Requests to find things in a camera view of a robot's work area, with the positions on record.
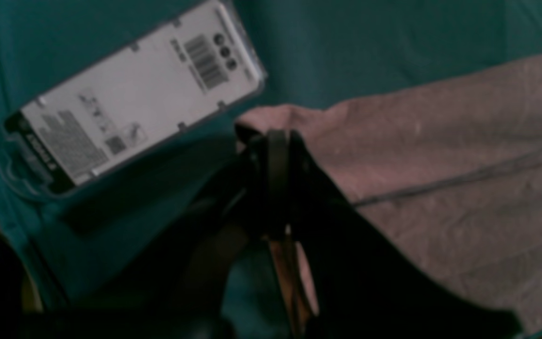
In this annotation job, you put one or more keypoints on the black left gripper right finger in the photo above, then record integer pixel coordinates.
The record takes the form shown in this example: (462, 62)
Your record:
(366, 288)

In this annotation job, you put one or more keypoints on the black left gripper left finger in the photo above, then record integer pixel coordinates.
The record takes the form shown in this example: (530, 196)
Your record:
(176, 285)

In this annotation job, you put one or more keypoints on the pink T-shirt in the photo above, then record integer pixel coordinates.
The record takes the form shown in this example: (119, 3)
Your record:
(450, 171)

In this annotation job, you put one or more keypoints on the blue table cloth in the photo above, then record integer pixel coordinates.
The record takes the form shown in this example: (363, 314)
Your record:
(61, 253)

